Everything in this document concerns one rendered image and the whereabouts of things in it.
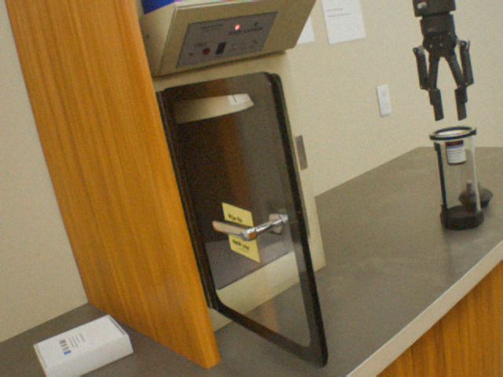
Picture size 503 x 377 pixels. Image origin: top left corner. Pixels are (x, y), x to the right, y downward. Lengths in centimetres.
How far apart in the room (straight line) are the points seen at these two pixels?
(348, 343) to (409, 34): 158
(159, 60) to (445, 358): 78
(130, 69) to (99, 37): 9
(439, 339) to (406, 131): 125
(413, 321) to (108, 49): 65
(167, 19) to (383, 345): 60
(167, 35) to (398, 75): 145
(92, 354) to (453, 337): 70
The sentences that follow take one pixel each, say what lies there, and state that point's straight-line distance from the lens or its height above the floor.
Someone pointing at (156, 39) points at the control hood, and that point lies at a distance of 85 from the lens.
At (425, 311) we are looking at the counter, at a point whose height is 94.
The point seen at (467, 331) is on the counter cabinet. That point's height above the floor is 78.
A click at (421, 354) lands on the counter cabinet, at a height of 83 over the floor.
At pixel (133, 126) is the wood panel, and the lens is 80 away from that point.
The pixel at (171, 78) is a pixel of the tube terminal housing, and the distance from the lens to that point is 91.
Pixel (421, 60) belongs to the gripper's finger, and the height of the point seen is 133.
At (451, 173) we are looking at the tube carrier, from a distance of 124.
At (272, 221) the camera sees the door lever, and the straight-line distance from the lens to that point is 67.
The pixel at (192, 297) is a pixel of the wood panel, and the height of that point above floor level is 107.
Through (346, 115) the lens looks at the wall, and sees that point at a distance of 188.
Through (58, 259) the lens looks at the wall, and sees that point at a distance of 129.
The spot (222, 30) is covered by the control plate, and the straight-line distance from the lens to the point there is 88.
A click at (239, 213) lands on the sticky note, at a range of 75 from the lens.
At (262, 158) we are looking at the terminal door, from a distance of 66.
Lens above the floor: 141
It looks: 14 degrees down
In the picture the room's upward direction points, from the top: 12 degrees counter-clockwise
